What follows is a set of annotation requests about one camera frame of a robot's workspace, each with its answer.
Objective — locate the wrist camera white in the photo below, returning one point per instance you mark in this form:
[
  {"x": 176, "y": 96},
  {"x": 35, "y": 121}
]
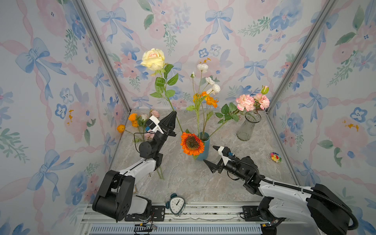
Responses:
[
  {"x": 226, "y": 155},
  {"x": 152, "y": 125}
]

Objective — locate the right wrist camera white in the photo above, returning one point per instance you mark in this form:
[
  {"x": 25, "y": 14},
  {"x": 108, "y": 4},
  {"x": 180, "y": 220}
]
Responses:
[{"x": 226, "y": 155}]

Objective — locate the clear glass vase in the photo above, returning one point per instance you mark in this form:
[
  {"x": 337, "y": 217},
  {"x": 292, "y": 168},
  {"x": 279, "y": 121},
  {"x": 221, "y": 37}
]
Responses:
[{"x": 247, "y": 128}]

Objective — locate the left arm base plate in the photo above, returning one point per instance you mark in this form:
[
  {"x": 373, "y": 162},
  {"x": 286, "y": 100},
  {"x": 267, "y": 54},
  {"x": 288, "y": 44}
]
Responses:
[{"x": 153, "y": 213}]

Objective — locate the orange poppy flower stem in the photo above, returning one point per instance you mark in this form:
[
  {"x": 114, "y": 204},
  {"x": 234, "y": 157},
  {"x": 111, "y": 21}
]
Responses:
[{"x": 203, "y": 105}]

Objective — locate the colourful small flower toy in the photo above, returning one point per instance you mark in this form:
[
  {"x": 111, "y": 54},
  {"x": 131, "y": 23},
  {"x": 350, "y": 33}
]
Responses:
[{"x": 275, "y": 157}]

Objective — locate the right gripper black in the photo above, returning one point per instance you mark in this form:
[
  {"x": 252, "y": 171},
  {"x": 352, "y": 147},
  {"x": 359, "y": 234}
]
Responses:
[{"x": 222, "y": 164}]

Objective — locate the aluminium rail frame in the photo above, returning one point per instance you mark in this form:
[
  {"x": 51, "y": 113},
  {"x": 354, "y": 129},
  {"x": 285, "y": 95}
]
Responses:
[{"x": 226, "y": 218}]

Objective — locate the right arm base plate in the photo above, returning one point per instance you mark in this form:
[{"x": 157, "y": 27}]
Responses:
[{"x": 254, "y": 213}]

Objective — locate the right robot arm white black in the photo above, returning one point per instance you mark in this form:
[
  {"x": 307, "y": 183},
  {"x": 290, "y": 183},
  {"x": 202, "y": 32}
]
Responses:
[{"x": 316, "y": 205}]

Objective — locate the teal ceramic vase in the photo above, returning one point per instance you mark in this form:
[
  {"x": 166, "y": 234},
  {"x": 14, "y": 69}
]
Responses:
[{"x": 205, "y": 147}]

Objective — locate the pink rose flower stem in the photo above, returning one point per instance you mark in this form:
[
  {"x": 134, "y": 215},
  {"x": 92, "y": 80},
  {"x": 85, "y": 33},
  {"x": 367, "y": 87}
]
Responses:
[{"x": 149, "y": 137}]

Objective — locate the teal alarm clock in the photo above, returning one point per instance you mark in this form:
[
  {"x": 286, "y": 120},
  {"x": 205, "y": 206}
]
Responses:
[{"x": 176, "y": 204}]

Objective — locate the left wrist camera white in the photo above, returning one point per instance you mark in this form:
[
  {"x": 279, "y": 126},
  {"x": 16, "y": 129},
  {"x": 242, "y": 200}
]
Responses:
[{"x": 152, "y": 125}]

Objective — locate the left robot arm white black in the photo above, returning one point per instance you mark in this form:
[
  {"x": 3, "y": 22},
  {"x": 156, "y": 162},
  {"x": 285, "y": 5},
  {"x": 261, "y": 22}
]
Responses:
[{"x": 115, "y": 197}]

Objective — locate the orange sunflower stem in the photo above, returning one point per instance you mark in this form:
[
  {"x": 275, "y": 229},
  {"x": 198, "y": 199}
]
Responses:
[{"x": 192, "y": 145}]

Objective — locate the cream yellow rose stem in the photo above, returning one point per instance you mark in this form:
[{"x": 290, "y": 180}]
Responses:
[{"x": 154, "y": 60}]

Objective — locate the white flower stem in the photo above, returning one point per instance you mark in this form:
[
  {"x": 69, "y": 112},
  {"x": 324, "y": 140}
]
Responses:
[{"x": 204, "y": 84}]

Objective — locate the orange ranunculus flower bunch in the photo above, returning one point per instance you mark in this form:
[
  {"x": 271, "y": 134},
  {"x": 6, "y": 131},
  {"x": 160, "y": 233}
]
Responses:
[{"x": 139, "y": 122}]

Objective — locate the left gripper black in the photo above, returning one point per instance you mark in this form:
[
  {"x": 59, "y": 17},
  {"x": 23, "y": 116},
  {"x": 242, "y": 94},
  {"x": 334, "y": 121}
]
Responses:
[{"x": 164, "y": 128}]

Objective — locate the pink carnation flower stem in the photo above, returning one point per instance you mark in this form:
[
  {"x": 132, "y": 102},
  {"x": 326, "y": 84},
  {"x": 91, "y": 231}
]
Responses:
[{"x": 243, "y": 104}]

